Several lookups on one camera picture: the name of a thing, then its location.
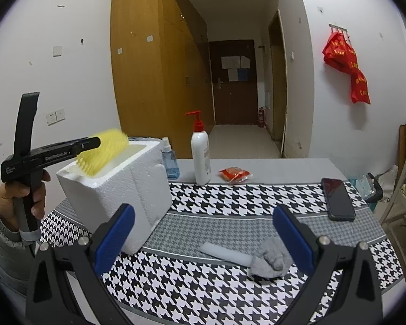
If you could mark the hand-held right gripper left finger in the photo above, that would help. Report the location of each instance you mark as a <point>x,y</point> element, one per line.
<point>116,240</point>

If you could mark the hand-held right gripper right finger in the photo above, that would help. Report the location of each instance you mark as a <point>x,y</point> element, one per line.
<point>292,240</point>

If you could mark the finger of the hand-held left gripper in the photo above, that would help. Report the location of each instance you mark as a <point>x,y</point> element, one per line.
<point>86,145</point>

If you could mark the yellow foam net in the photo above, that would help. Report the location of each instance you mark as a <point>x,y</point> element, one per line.
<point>101,152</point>

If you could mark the white foam box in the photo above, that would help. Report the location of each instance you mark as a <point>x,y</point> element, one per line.
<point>121,189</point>

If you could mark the person's left forearm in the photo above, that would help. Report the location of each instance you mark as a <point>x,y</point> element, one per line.
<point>3,254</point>

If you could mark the person's left hand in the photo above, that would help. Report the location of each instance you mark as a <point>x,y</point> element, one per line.
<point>39,199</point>

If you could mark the grey sock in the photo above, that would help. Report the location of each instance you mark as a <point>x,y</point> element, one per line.
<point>269,259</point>

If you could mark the black smartphone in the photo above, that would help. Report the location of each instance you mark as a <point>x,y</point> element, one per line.
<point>338,199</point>

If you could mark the houndstooth tablecloth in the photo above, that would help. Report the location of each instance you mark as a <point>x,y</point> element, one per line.
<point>223,216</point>

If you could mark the teal plastic basket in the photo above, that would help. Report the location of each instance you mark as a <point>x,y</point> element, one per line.
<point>358,184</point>

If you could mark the red snack packet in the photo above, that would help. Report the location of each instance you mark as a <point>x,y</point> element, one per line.
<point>235,174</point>

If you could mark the blue spray bottle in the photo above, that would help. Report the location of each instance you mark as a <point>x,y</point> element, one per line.
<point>171,169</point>

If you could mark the wooden wardrobe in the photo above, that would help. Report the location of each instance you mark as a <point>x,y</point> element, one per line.
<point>149,74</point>

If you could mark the white pump bottle red cap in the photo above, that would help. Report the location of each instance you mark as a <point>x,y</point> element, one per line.
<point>200,155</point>

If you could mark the red fire extinguisher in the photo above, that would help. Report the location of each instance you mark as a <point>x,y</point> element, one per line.
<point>262,118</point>

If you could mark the wooden board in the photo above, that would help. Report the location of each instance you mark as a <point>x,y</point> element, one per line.
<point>405,149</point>

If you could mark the dark brown door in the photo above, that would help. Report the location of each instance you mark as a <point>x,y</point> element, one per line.
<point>233,105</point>

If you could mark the small white paper notice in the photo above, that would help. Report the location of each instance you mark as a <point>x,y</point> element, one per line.
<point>233,75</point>

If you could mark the wide white paper notice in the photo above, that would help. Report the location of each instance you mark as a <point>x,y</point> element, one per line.
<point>230,62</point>

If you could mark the red printed bag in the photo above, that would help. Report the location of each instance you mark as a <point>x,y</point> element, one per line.
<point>360,88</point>
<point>338,52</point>

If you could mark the blue paper notice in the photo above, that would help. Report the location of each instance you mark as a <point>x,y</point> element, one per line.
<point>243,74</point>

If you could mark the narrow white paper notice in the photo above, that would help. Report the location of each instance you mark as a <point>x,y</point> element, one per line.
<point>245,61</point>

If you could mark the white wall socket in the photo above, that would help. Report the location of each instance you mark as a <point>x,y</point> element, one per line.
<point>60,115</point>
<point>51,117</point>

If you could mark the white light switch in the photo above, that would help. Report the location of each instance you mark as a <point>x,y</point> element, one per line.
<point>57,50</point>

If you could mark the white metal bunk bed frame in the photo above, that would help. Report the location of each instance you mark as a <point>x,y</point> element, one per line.
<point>387,210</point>

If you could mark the metal wall hook rack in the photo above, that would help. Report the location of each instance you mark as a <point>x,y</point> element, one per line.
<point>338,27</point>

